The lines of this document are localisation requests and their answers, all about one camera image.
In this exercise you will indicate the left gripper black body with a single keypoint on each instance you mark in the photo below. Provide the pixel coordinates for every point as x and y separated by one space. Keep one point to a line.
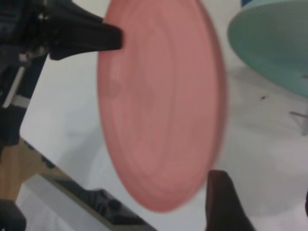
21 24

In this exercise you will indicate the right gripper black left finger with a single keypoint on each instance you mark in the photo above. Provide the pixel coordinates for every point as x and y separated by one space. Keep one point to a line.
223 204

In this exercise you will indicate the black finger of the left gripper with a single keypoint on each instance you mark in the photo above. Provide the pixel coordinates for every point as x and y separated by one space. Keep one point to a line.
91 41
77 10

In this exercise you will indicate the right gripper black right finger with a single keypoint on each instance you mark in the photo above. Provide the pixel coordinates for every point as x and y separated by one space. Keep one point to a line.
306 202

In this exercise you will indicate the pink round plate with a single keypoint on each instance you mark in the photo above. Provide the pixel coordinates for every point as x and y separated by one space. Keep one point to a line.
161 108

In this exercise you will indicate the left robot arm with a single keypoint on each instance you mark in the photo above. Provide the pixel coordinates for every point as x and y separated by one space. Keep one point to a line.
31 79

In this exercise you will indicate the green round plate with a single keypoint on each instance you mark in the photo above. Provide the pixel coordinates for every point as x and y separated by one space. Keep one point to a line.
272 43

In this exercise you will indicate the black rounded equipment housing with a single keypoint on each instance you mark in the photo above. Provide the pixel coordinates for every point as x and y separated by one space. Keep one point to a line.
10 216

